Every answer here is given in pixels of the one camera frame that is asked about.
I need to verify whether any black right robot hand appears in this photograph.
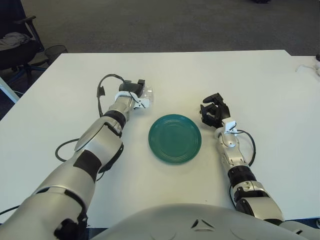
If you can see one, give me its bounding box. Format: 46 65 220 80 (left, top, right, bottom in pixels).
199 92 231 128

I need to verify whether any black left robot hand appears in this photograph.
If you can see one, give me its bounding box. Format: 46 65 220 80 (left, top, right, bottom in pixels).
118 79 146 97

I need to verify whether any clear plastic bottle blue cap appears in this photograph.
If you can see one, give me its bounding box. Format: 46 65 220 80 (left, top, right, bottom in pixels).
141 84 155 107

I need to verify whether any green round plate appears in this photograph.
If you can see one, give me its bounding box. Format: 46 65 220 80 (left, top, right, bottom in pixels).
147 113 203 165

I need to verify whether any black office chair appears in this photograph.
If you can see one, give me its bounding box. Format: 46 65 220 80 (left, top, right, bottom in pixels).
0 14 48 83

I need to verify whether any grey robot torso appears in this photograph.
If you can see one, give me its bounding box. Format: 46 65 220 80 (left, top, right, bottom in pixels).
89 203 311 240

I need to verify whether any white desk leg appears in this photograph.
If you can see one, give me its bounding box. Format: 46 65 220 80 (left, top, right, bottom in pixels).
0 76 20 104

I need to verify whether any grey cloth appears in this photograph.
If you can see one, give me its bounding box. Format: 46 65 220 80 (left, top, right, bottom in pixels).
0 32 32 50

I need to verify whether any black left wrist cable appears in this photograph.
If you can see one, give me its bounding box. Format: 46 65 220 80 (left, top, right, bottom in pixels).
96 73 141 118

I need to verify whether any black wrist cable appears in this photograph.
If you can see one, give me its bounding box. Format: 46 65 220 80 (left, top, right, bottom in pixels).
96 73 141 118
236 129 257 165

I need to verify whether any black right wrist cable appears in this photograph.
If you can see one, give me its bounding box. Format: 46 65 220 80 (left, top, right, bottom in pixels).
236 129 257 165

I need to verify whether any black wire mesh bin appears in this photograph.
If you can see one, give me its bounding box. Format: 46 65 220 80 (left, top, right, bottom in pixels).
44 44 68 62

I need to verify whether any thin white cable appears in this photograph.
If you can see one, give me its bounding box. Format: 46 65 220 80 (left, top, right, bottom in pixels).
295 64 318 73

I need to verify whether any thin black upper-arm cable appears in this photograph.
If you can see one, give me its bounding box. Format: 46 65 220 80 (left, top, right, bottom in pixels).
55 139 113 176

